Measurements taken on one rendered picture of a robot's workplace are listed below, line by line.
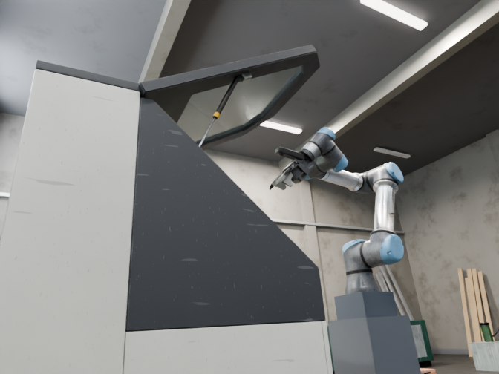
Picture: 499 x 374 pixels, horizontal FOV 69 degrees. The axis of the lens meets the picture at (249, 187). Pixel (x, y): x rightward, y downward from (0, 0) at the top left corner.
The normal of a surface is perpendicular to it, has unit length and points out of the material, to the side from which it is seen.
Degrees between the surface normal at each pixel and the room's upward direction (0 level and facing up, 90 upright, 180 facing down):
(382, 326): 90
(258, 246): 90
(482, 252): 90
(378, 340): 90
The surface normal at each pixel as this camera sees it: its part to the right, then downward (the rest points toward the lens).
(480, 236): -0.89, -0.12
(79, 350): 0.44, -0.37
